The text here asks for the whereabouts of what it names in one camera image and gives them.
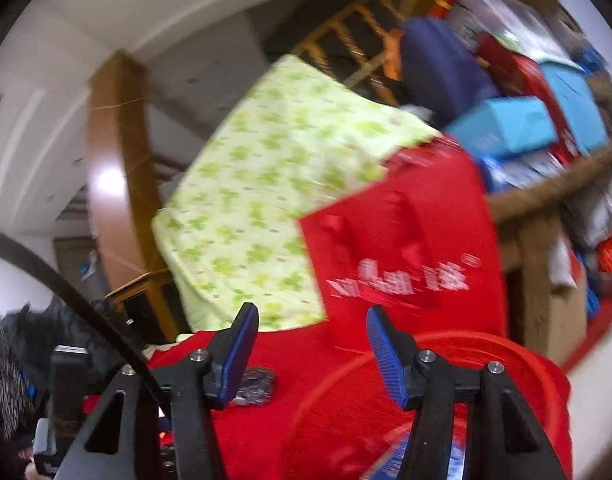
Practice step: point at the round wooden table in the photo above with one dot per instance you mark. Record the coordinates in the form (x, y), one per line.
(536, 200)

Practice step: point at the wooden stair railing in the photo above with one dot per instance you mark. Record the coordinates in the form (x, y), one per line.
(356, 35)

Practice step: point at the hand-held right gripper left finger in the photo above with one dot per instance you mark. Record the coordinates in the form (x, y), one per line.
(234, 360)

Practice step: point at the small dark foil packet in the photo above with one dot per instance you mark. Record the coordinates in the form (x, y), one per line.
(257, 386)

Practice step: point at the blue and white packet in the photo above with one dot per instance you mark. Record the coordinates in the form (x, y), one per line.
(526, 170)

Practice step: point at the red plastic bucket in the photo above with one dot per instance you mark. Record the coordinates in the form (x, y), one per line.
(531, 375)

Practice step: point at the clear plastic packaging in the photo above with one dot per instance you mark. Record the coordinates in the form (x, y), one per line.
(506, 15)

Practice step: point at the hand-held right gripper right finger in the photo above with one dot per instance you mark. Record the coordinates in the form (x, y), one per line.
(386, 360)

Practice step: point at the wooden cabinet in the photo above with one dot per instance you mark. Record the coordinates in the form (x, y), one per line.
(121, 160)

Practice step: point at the red printed tote bag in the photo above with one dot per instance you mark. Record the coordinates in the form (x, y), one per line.
(416, 230)

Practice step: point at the green clover print blanket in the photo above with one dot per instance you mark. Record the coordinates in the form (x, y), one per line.
(266, 170)

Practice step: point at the light blue box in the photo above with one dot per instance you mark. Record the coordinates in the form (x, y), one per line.
(576, 100)
(506, 125)

